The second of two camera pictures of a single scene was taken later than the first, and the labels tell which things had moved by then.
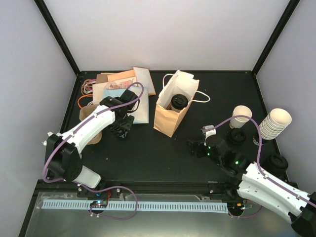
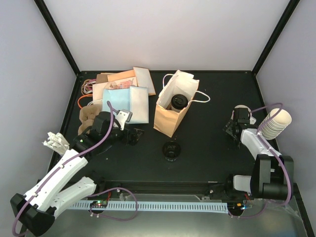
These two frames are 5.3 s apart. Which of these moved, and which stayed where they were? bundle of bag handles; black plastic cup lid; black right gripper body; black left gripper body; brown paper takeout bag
Moved: black right gripper body; black left gripper body
Stayed: brown paper takeout bag; bundle of bag handles; black plastic cup lid
